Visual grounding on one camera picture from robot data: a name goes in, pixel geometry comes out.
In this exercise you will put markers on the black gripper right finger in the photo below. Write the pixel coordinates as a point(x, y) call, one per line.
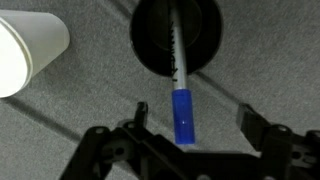
point(283, 140)

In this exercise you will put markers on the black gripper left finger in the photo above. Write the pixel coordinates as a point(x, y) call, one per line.
point(100, 150)

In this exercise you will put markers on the blue capped marker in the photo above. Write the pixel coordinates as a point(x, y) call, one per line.
point(182, 113)

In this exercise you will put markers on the black mug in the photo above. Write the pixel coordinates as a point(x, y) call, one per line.
point(150, 36)

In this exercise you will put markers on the grey tablecloth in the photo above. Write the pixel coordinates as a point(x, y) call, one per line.
point(83, 100)

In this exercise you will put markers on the white paper cup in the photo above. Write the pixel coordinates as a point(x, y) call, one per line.
point(36, 43)

